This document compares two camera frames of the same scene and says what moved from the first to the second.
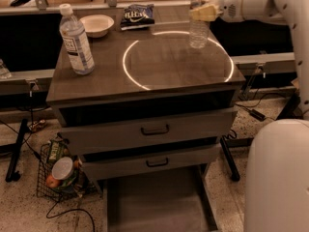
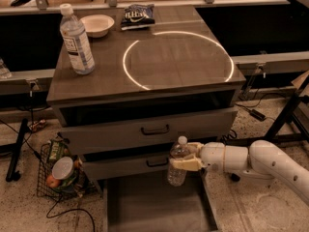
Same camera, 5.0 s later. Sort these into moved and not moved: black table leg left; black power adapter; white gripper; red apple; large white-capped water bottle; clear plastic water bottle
Moved: clear plastic water bottle; white gripper
Not moved: black power adapter; large white-capped water bottle; black table leg left; red apple
